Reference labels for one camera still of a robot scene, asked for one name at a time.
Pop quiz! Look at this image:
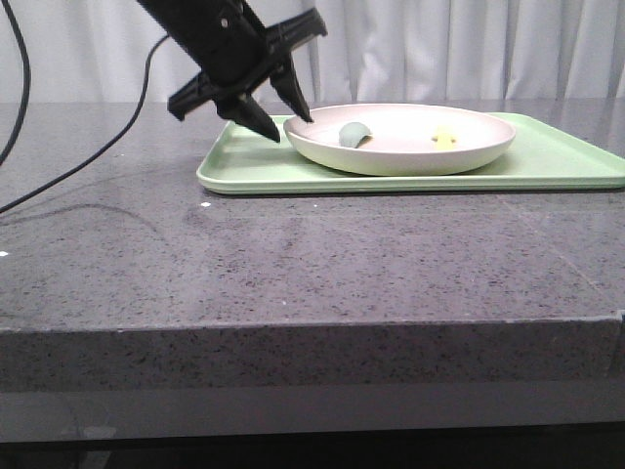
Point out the thin black cable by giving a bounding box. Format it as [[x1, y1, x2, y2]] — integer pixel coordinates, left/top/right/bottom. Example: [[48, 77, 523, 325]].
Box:
[[0, 33, 170, 215]]

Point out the thick black cable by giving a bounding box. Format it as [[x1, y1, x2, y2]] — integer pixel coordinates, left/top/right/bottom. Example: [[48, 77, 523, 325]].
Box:
[[0, 0, 32, 167]]

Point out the grey pleated curtain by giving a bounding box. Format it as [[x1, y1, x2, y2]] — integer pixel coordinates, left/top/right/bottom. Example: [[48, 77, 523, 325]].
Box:
[[1, 1, 624, 103]]

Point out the yellow plastic fork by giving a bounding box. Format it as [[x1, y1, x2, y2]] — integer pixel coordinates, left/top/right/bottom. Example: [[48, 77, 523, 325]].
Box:
[[431, 126, 456, 150]]

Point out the white round plate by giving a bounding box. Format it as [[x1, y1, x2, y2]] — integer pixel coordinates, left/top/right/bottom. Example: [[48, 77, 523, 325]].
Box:
[[283, 104, 517, 176]]

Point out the green plastic tray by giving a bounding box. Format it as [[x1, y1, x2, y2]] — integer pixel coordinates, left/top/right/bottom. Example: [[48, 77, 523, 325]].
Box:
[[196, 112, 624, 195]]

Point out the pale green plastic spoon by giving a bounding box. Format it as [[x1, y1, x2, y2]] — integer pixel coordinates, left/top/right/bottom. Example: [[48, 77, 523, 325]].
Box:
[[338, 122, 372, 149]]

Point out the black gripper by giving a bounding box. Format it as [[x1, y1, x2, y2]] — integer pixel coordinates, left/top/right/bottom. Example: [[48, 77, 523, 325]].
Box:
[[140, 1, 327, 143]]

